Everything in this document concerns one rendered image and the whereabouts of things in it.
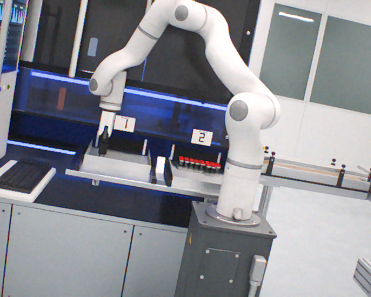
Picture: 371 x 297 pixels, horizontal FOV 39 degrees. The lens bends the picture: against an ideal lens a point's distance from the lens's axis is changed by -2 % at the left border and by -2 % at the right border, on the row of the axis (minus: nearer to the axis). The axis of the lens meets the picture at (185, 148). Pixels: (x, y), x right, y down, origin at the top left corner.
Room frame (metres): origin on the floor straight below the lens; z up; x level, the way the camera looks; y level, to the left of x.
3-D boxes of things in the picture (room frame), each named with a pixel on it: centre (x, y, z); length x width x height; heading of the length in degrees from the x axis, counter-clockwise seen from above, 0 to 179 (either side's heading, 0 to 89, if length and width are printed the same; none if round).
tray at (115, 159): (2.21, 0.27, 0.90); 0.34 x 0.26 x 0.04; 7
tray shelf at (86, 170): (2.16, 0.09, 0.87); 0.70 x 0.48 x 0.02; 97
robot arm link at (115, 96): (2.09, 0.32, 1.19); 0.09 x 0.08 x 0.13; 146
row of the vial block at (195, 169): (2.25, -0.07, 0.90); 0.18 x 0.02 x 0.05; 96
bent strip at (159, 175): (2.08, 0.08, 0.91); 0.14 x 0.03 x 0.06; 7
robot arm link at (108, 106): (2.09, 0.32, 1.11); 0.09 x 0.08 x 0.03; 7
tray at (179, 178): (2.14, -0.09, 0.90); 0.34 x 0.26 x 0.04; 6
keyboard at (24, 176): (1.93, 0.57, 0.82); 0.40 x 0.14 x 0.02; 5
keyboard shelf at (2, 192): (1.92, 0.63, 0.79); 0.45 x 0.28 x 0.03; 5
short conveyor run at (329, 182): (2.57, -0.57, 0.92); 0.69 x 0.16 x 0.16; 97
